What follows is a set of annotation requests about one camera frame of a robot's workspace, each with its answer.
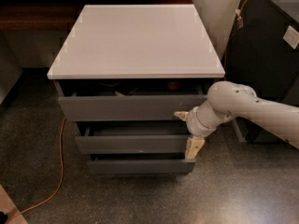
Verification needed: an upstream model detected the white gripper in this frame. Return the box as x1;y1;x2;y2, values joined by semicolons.
174;107;215;160

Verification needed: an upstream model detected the grey drawer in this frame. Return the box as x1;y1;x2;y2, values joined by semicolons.
87;154;195;175
56;82;206;121
75;120;190;154

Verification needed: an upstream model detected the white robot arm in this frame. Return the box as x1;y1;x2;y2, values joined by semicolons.
174;81;299;160

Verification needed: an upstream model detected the orange round object in drawer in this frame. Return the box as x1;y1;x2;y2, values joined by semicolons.
167;80;181;91

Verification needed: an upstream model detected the grey drawer cabinet white top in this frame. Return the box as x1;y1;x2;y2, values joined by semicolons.
48;5;224;162

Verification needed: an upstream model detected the grey bottom drawer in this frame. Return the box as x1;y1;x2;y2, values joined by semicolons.
87;154;195;175

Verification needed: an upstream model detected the grey top drawer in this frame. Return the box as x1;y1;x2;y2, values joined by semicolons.
56;82;206;121

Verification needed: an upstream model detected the black cabinet at right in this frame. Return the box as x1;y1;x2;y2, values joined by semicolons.
224;0;299;144

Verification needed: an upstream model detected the light wooden board corner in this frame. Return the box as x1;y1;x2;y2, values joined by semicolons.
0;185;28;224

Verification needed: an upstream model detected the dark wooden shelf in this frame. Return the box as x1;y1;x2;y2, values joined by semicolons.
0;0;192;31

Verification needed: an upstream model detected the orange cable on floor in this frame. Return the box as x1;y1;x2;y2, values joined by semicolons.
5;117;67;224

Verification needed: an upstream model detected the white wall socket plate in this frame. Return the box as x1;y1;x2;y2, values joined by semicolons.
283;26;299;49

